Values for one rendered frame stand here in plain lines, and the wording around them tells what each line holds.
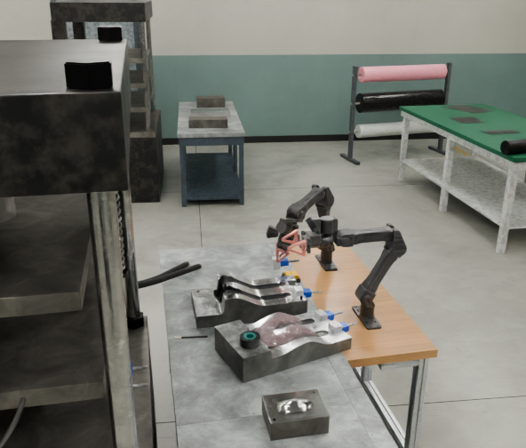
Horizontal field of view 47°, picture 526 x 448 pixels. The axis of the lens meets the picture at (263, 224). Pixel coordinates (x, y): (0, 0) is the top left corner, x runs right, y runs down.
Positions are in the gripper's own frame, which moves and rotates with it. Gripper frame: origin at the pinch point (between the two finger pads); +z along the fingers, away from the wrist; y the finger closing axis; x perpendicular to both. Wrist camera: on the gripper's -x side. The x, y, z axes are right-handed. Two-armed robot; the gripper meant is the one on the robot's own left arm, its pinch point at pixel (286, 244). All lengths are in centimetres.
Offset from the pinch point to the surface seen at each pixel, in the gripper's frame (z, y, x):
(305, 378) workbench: 2, 38, 40
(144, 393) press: 63, 33, 40
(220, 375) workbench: 34, 30, 39
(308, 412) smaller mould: 9, 66, 33
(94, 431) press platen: 76, 82, 14
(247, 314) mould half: 16.3, -5.8, 34.6
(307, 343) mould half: -1.4, 28.6, 30.8
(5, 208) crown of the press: 97, 44, -40
